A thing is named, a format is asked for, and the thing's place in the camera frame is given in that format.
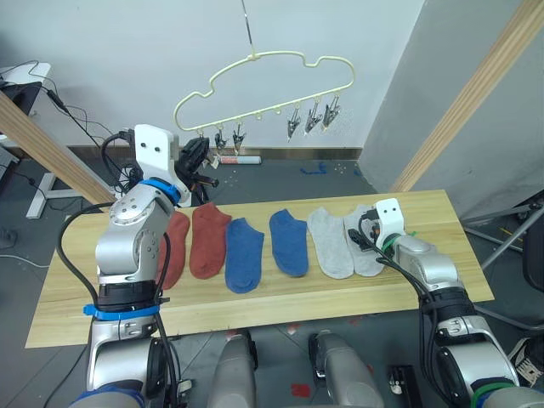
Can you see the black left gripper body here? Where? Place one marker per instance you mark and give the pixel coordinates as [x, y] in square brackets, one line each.
[193, 176]

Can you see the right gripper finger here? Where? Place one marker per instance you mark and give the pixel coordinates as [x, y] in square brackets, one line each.
[358, 239]

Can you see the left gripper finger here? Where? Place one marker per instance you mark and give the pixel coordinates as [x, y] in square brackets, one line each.
[188, 155]
[203, 151]

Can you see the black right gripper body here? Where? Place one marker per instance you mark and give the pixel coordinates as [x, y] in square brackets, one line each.
[370, 225]

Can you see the metal clip with cream pads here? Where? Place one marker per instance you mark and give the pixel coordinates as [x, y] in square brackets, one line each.
[200, 137]
[330, 114]
[293, 125]
[312, 121]
[237, 140]
[219, 140]

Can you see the grey ankle sock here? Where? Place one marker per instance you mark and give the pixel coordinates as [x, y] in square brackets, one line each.
[329, 242]
[363, 261]

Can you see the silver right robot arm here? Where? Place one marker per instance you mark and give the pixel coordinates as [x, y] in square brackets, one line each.
[429, 263]

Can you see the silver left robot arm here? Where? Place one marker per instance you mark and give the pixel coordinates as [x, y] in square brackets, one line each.
[127, 238]

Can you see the cream plastic clip hanger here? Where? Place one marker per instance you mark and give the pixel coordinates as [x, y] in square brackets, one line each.
[280, 52]

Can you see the metal hanger hook rod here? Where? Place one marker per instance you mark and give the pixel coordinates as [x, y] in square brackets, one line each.
[247, 21]

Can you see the red ankle sock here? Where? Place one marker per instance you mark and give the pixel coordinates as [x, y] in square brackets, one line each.
[176, 246]
[208, 242]

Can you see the blue ankle sock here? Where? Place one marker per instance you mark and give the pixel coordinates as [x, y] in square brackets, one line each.
[289, 242]
[242, 255]

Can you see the blue floor tape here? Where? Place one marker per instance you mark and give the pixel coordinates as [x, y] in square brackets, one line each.
[314, 172]

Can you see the grey metal folding stand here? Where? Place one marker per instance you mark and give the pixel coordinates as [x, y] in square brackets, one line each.
[497, 212]

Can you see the grey right robot leg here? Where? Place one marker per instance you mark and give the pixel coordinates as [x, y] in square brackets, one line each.
[344, 374]

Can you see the grey robot leg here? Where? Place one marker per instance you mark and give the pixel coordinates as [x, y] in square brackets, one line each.
[234, 374]
[344, 374]

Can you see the light wooden beam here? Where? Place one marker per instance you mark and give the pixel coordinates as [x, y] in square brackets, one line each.
[51, 149]
[467, 93]

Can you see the white desk leg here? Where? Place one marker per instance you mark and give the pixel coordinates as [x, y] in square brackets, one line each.
[42, 191]

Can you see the red floor tape mark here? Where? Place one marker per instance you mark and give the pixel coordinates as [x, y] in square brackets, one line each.
[300, 389]

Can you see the black chair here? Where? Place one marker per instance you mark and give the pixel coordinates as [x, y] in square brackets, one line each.
[535, 255]

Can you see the grey left robot leg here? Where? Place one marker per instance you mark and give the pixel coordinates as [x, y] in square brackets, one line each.
[234, 374]

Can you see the black and white shoe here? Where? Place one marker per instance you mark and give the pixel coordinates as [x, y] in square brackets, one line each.
[527, 361]

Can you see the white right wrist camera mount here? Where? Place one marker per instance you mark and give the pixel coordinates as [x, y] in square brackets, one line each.
[389, 221]

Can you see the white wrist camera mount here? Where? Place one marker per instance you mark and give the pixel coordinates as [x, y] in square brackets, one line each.
[153, 144]
[389, 221]

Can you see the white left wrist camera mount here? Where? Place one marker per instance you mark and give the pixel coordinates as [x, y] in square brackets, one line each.
[153, 144]

